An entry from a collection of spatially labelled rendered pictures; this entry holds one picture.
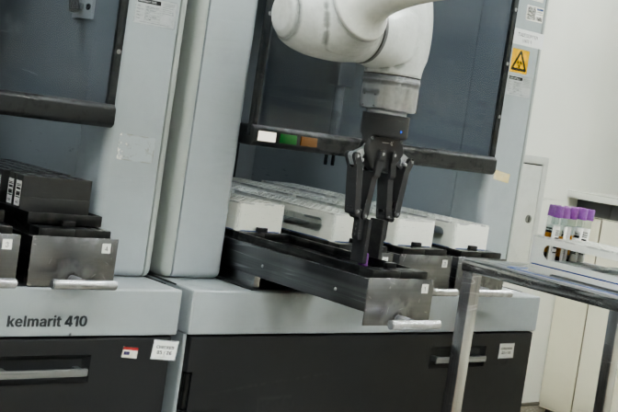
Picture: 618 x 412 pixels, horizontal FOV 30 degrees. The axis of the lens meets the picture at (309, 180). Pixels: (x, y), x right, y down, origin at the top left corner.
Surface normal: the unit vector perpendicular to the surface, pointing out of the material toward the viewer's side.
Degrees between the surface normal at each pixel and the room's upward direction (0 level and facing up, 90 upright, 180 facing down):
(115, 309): 90
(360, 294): 90
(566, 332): 90
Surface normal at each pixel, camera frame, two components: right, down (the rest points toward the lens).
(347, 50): 0.18, 0.92
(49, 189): 0.64, 0.14
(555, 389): -0.76, -0.07
